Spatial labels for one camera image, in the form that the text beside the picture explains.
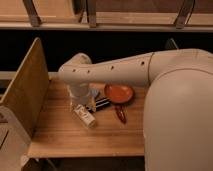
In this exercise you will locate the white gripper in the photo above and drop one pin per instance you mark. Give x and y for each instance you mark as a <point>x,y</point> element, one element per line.
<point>80,94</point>

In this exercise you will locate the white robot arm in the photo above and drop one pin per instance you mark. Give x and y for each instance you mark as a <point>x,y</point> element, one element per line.
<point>178,108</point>

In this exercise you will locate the blue small object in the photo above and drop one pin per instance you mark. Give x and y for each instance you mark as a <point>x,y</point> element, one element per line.
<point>94,92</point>

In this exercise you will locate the black rectangular box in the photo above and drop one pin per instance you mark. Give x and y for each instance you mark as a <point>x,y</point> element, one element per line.
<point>99,104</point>

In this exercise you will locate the orange plate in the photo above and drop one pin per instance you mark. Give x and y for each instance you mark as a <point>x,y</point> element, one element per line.
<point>118,93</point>

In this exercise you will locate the dark red spoon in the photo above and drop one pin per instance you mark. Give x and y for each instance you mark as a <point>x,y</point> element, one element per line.
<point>120,114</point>

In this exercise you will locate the left wooden divider panel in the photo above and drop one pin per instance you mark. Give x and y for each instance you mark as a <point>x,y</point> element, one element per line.
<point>23,98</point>

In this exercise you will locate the wooden shelf above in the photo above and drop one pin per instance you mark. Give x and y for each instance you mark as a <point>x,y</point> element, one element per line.
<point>108,15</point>

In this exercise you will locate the right dark divider panel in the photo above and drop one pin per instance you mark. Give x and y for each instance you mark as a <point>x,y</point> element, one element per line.
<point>171,44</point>

